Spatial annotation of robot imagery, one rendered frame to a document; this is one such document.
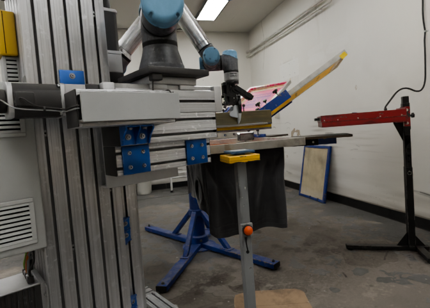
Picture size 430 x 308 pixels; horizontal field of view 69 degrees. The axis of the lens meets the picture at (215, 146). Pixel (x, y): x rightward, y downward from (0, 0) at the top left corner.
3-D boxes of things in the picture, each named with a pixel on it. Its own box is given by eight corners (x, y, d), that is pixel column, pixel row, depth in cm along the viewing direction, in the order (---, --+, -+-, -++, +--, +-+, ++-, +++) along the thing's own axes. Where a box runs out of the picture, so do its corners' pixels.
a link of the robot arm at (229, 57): (219, 53, 162) (236, 52, 162) (221, 75, 162) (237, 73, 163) (221, 49, 154) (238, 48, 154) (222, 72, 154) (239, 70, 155)
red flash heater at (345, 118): (393, 123, 265) (392, 109, 265) (413, 123, 221) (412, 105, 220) (317, 129, 281) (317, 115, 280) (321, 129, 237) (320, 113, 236)
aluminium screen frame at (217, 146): (306, 145, 156) (305, 137, 155) (189, 155, 140) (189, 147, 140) (247, 142, 231) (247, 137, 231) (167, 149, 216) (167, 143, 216)
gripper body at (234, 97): (221, 107, 162) (219, 83, 161) (237, 105, 164) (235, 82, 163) (226, 105, 154) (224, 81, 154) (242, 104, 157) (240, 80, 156)
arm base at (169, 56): (153, 68, 95) (150, 34, 94) (131, 77, 106) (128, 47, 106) (194, 71, 104) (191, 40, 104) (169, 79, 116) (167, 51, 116)
